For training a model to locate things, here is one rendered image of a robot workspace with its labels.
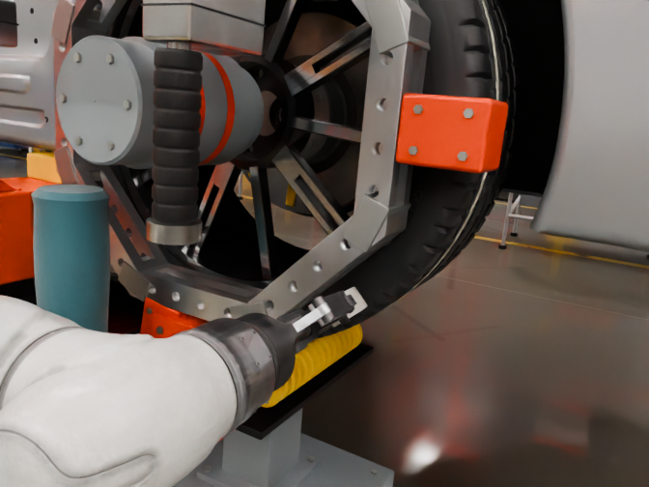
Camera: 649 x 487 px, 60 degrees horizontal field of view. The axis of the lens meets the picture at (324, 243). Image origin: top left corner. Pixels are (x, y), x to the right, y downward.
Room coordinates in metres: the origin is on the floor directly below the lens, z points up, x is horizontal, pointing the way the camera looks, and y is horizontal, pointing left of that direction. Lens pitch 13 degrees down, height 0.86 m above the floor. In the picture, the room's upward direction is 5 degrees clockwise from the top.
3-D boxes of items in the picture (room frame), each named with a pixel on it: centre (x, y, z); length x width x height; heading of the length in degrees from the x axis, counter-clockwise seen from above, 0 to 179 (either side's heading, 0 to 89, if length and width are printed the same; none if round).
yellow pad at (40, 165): (1.14, 0.52, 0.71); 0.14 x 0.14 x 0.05; 61
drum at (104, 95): (0.67, 0.19, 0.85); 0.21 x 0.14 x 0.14; 151
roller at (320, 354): (0.76, 0.01, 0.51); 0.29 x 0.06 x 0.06; 151
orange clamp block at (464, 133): (0.58, -0.12, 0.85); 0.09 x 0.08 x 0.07; 61
